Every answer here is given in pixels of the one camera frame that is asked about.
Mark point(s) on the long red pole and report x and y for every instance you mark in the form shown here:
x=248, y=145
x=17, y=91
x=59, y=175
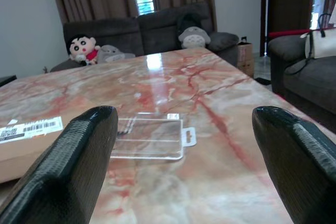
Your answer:
x=286, y=33

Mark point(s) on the small grey Totoro plush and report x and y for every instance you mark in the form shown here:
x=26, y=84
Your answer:
x=113, y=53

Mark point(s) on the marble-top red folding table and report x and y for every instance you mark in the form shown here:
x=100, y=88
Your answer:
x=183, y=82

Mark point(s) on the black side cabinet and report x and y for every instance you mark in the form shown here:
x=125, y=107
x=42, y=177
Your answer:
x=6, y=80

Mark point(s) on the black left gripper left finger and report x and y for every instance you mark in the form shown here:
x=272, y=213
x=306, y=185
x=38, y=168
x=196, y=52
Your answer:
x=65, y=171

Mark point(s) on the large grey Totoro plush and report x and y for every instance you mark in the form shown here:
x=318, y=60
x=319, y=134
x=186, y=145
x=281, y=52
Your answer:
x=194, y=37

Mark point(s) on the black cushion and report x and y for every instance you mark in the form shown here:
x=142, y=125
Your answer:
x=189, y=22

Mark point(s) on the clear plastic blister pack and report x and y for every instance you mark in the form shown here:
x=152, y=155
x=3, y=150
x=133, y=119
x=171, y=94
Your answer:
x=152, y=140

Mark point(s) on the brown cardboard box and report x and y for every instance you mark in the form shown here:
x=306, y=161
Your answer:
x=245, y=58

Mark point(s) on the dark grey long sofa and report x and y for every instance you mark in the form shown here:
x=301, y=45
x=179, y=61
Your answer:
x=118, y=35

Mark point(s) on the flat cardboard package with label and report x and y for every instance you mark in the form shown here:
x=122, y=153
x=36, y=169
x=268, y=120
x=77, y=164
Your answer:
x=23, y=150

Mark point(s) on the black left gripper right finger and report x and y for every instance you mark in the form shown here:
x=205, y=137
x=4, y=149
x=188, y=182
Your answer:
x=296, y=166

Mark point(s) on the dark grey two-seat sofa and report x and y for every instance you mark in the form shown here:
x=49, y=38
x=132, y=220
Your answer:
x=309, y=82

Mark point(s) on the Shin-chan plush doll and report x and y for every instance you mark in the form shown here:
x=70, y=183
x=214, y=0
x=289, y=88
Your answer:
x=78, y=47

